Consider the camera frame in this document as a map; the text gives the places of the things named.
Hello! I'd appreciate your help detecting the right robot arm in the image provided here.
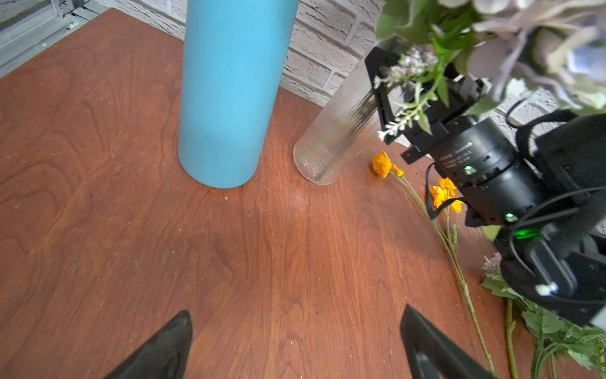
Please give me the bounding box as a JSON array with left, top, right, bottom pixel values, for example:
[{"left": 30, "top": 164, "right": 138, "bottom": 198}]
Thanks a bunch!
[{"left": 402, "top": 65, "right": 605, "bottom": 328}]

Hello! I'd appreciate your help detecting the teal ceramic vase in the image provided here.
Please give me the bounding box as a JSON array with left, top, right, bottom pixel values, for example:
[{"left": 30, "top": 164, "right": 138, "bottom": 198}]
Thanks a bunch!
[{"left": 178, "top": 1, "right": 298, "bottom": 189}]

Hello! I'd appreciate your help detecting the pink lilac flower bouquet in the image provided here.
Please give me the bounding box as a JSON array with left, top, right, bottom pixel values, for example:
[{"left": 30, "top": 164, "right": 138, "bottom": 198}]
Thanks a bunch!
[{"left": 371, "top": 1, "right": 605, "bottom": 140}]

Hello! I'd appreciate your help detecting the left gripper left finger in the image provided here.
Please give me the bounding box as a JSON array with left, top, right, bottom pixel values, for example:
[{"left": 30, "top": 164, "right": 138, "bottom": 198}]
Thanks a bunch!
[{"left": 106, "top": 310, "right": 193, "bottom": 378}]

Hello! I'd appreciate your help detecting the white green mixed bouquet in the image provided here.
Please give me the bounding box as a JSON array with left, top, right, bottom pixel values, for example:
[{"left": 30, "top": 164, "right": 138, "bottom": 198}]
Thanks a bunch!
[{"left": 482, "top": 253, "right": 605, "bottom": 378}]

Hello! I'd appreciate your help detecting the yellow orange poppy stem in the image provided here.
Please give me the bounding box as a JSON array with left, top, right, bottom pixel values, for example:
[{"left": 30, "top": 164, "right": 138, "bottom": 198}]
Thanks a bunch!
[{"left": 371, "top": 151, "right": 499, "bottom": 378}]

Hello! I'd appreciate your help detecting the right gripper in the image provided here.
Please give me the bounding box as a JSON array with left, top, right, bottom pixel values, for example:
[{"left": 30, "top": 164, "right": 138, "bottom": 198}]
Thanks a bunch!
[{"left": 364, "top": 47, "right": 549, "bottom": 227}]

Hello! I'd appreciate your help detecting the clear ribbed glass vase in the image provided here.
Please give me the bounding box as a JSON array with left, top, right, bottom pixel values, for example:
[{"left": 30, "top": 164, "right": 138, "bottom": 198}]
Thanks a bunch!
[{"left": 294, "top": 58, "right": 381, "bottom": 186}]

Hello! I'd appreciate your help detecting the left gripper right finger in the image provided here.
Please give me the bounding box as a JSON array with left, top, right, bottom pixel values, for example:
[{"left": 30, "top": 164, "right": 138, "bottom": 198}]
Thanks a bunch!
[{"left": 400, "top": 305, "right": 492, "bottom": 378}]

